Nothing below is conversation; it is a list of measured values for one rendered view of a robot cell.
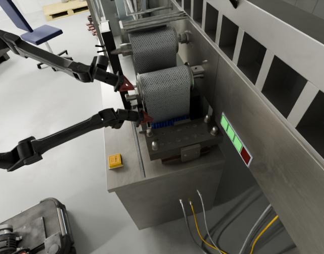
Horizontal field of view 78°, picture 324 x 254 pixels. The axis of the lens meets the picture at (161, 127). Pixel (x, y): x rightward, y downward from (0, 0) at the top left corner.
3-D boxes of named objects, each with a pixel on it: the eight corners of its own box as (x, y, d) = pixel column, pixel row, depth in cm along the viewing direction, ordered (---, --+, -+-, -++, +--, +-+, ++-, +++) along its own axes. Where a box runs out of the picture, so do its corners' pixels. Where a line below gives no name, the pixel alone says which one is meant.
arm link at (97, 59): (81, 82, 96) (76, 70, 89) (86, 64, 101) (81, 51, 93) (107, 84, 97) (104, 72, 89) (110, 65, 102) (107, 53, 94)
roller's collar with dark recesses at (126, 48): (122, 53, 115) (119, 42, 110) (132, 51, 115) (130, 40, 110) (123, 58, 110) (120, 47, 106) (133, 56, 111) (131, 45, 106)
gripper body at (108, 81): (117, 93, 97) (102, 87, 93) (116, 82, 104) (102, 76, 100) (123, 82, 93) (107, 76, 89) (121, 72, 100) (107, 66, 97)
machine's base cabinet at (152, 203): (116, 74, 336) (99, 20, 272) (152, 66, 342) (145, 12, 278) (140, 234, 170) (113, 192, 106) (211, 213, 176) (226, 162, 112)
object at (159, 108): (149, 125, 114) (145, 101, 100) (189, 116, 116) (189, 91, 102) (150, 126, 114) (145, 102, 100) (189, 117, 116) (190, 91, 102)
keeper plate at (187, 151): (181, 159, 110) (180, 147, 102) (198, 154, 111) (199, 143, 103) (182, 163, 108) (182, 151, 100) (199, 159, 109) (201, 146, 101)
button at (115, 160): (109, 157, 116) (108, 155, 114) (121, 155, 117) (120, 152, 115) (110, 168, 111) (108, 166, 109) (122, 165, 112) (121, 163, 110)
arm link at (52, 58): (14, 55, 101) (0, 37, 91) (22, 48, 103) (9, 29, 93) (88, 87, 96) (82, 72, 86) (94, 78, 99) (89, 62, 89)
